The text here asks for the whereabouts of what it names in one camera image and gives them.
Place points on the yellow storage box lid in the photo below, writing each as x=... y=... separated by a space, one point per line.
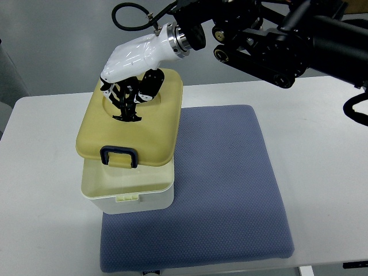
x=153 y=137

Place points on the blue padded mat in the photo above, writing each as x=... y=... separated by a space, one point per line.
x=227 y=206

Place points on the cardboard box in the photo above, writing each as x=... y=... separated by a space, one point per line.
x=356 y=6

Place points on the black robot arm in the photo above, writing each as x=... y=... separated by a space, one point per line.
x=279 y=48

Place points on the white storage box base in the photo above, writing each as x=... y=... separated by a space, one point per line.
x=125 y=190

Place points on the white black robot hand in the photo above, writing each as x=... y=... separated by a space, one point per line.
x=142 y=54

